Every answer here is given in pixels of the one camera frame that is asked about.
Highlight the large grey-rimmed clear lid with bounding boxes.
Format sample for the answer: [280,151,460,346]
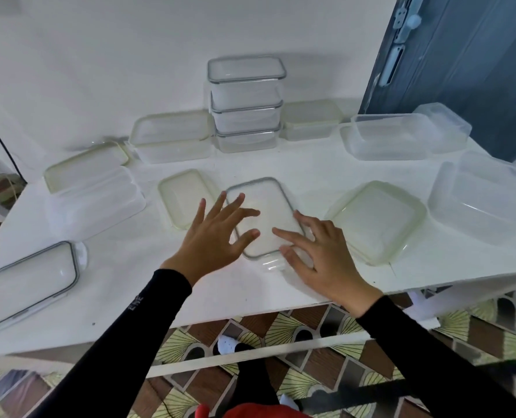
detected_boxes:
[0,241,88,338]
[207,55,287,85]
[225,177,305,261]

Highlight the green-lidded container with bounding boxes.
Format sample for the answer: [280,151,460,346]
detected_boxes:
[128,110,214,165]

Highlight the person's right forearm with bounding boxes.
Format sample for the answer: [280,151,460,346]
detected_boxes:
[356,296,516,418]

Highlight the square green-rimmed clear lid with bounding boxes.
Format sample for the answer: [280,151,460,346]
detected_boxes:
[326,180,428,267]

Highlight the person's left forearm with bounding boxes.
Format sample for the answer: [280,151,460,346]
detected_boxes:
[29,268,193,418]

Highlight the person's left hand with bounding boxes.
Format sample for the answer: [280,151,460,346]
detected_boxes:
[160,191,262,287]

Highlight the small green-rimmed clear lid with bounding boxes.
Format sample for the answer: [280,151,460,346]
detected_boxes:
[157,168,222,231]

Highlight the large green-rimmed clear lid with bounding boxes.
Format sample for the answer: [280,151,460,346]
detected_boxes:
[43,142,131,194]

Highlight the white table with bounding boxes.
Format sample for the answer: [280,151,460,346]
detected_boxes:
[0,125,516,379]

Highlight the red garment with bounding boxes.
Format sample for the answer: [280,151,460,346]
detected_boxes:
[195,402,311,418]

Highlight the black wall cable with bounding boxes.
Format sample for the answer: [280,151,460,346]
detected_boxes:
[0,109,26,183]

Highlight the medium grey-rimmed clear lid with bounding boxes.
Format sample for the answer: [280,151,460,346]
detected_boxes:
[210,92,284,114]
[214,119,283,138]

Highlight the large clear food container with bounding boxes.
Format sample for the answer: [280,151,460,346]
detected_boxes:
[45,165,147,242]

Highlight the black trousers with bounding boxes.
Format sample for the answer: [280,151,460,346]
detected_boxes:
[233,355,279,408]

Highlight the blue-grey door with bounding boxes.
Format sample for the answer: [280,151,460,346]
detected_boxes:
[359,0,516,192]

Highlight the person's right hand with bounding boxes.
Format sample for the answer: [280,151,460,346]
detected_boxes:
[271,210,384,318]

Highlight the small clear container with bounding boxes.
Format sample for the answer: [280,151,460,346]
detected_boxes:
[280,99,345,142]

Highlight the medium clear food container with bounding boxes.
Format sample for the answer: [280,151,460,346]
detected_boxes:
[222,177,315,273]
[210,107,283,135]
[214,132,281,154]
[209,80,286,111]

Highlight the light blue door latch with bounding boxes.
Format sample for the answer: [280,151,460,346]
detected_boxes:
[392,0,426,44]

